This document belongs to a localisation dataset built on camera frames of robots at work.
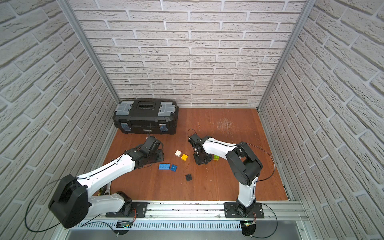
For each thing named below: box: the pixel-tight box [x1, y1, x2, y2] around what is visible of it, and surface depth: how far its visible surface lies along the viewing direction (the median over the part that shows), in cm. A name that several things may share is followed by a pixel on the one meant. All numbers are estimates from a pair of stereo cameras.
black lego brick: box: [185, 173, 192, 182], surface depth 85 cm
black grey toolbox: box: [112, 98, 179, 135], surface depth 96 cm
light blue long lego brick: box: [159, 163, 170, 170], surface depth 89 cm
